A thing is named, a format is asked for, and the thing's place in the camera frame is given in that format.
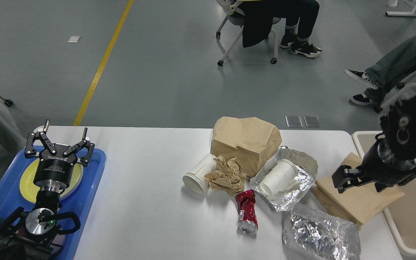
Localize flat brown paper bag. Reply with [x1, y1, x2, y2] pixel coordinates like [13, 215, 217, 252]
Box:
[312, 152, 406, 230]

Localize pale green plate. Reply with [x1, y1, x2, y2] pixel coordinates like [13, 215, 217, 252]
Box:
[59, 172, 83, 201]

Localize large brown paper bag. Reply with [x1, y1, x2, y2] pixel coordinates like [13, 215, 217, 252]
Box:
[211, 116, 282, 178]

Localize blue plastic tray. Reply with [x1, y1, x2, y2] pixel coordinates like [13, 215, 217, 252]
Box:
[0, 148, 106, 260]

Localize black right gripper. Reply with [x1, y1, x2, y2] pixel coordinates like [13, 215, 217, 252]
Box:
[332, 139, 416, 194]

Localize white paper cup lying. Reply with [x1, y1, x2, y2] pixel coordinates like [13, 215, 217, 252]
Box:
[182, 154, 217, 195]

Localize crushed red soda can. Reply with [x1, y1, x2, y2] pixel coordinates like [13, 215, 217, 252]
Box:
[235, 190, 259, 235]

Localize yellow plastic plate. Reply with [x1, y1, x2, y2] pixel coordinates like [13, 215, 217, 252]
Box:
[19, 159, 83, 204]

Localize crumpled brown paper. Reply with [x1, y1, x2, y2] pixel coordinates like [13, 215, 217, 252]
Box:
[204, 155, 247, 196]

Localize floor socket plate right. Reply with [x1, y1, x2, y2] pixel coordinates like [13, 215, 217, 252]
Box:
[304, 116, 322, 128]

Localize white paper cup on foil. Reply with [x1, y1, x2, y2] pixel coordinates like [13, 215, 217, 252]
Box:
[259, 159, 299, 196]

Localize seated person in jeans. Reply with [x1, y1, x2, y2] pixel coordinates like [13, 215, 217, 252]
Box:
[344, 35, 416, 106]

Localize white office chair with jacket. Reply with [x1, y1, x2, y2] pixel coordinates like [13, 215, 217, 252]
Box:
[215, 0, 281, 66]

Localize white table leg base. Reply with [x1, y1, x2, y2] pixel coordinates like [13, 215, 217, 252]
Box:
[386, 0, 416, 18]

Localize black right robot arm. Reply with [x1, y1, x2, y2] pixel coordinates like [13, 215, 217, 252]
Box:
[332, 94, 416, 194]

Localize pink mug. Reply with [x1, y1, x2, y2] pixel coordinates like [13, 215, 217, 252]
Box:
[17, 226, 66, 251]

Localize white chair right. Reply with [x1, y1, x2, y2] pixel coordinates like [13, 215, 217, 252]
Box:
[373, 71, 416, 113]

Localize seated person in black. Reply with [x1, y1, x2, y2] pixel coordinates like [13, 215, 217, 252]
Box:
[273, 0, 322, 58]

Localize floor socket plate left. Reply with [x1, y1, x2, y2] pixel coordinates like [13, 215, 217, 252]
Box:
[285, 116, 303, 128]

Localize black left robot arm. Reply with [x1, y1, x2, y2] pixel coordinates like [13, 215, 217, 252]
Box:
[0, 120, 95, 260]

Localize crumpled aluminium foil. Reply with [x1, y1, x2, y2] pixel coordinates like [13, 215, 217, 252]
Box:
[282, 204, 361, 260]

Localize aluminium foil tray sheet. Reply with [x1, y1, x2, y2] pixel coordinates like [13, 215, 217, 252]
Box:
[250, 146, 318, 211]

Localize floor socket plate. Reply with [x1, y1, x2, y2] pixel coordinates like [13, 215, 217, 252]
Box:
[285, 116, 303, 128]
[304, 116, 322, 128]

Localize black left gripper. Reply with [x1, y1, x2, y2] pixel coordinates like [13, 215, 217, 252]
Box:
[24, 120, 95, 190]

